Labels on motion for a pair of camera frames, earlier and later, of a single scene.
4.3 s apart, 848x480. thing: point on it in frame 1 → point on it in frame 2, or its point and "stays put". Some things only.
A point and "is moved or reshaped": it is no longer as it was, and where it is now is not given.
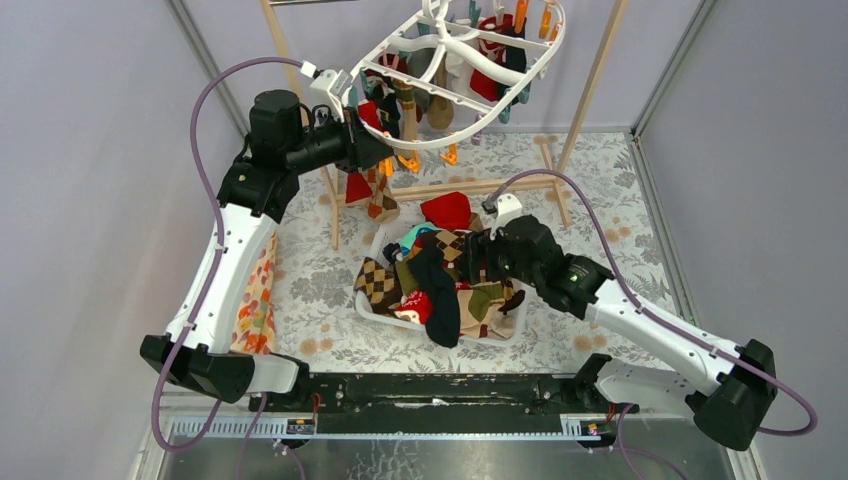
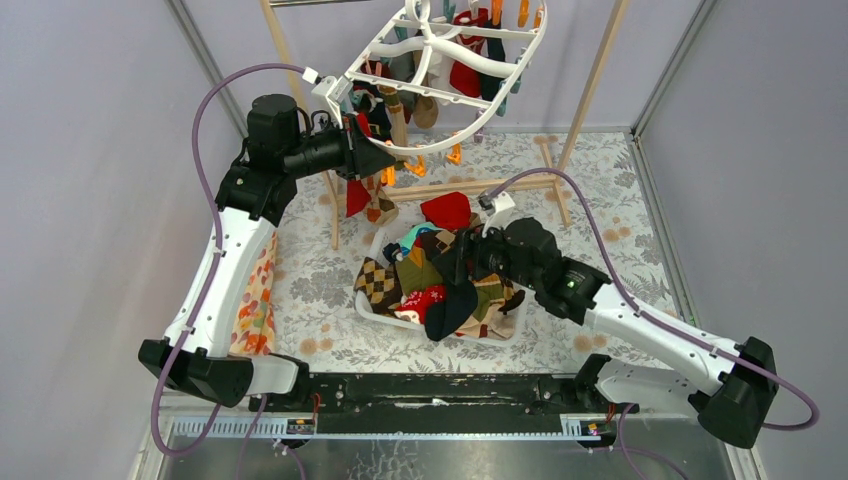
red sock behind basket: [451, 212] stays put
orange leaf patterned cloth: [255, 332] stays put
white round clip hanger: [453, 67] is moved or reshaped
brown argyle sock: [381, 285] stays put
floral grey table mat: [592, 185] stays put
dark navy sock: [442, 323] is moved or reshaped
